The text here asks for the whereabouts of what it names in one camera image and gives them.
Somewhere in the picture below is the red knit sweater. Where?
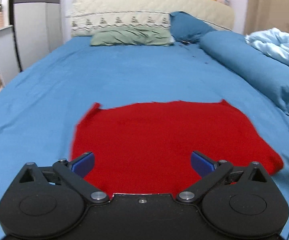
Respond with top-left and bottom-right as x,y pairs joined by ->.
71,101 -> 283,195

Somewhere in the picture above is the dark blue pillow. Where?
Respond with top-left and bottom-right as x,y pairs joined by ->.
170,11 -> 216,44

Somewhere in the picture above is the white grey wardrobe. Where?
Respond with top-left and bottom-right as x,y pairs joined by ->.
9,0 -> 63,70

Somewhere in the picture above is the white shelf desk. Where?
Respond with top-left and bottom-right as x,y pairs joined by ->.
0,2 -> 20,87

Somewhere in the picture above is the dark blue duvet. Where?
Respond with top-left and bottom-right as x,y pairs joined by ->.
199,31 -> 289,115

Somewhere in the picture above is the cream quilted headboard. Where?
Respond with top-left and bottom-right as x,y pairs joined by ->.
66,0 -> 234,36

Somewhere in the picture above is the blue bed sheet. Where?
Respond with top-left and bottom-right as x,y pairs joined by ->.
0,37 -> 289,239

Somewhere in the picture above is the light blue blanket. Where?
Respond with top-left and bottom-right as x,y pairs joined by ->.
245,28 -> 289,66

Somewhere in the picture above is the green pillow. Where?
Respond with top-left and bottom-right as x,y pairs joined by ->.
90,26 -> 175,46

